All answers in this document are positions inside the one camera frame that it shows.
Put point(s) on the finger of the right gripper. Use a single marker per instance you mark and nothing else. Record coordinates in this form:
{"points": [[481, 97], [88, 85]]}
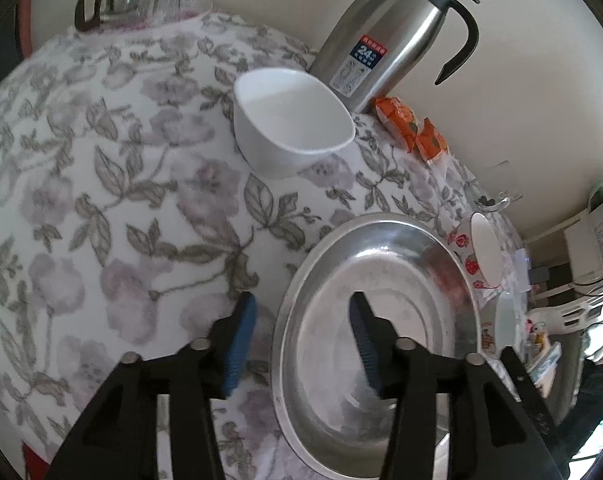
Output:
{"points": [[531, 400]]}

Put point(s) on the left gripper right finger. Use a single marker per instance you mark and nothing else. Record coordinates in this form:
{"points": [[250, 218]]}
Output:
{"points": [[490, 434]]}

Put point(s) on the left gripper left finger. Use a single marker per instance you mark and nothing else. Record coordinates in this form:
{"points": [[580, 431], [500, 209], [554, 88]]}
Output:
{"points": [[115, 436]]}

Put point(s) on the pale blue floral bowl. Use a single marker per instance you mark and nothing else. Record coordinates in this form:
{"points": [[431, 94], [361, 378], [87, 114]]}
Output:
{"points": [[498, 325]]}

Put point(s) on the large stainless steel basin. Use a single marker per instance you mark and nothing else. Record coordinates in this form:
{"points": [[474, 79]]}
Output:
{"points": [[374, 283]]}

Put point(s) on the strawberry pattern bowl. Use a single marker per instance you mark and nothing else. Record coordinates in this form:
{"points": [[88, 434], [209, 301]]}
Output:
{"points": [[477, 247]]}

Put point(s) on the white square bowl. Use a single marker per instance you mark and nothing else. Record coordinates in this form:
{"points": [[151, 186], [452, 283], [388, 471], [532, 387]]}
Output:
{"points": [[286, 120]]}

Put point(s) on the white plastic chair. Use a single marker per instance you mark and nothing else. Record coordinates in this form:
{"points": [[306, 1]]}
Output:
{"points": [[570, 318]]}

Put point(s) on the white power strip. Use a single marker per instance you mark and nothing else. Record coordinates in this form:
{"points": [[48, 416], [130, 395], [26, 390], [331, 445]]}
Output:
{"points": [[521, 275]]}

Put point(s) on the black charger plug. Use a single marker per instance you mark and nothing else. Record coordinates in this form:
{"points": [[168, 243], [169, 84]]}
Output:
{"points": [[539, 275]]}

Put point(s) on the white shelf unit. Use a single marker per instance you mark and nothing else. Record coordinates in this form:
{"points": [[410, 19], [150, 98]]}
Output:
{"points": [[572, 241]]}

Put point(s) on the clear glass mug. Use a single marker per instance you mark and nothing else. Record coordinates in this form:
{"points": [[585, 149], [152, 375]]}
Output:
{"points": [[498, 187]]}

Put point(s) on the floral grey tablecloth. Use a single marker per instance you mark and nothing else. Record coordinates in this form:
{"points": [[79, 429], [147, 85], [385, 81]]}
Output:
{"points": [[129, 221]]}

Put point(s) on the orange snack packet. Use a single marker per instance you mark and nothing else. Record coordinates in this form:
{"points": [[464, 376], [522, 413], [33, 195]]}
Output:
{"points": [[399, 120], [430, 143]]}

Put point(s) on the stainless steel thermos jug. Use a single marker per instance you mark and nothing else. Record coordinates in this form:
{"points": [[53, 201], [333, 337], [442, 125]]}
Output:
{"points": [[376, 43]]}

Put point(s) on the round tray under glasses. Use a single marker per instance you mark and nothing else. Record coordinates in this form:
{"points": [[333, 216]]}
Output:
{"points": [[132, 23]]}

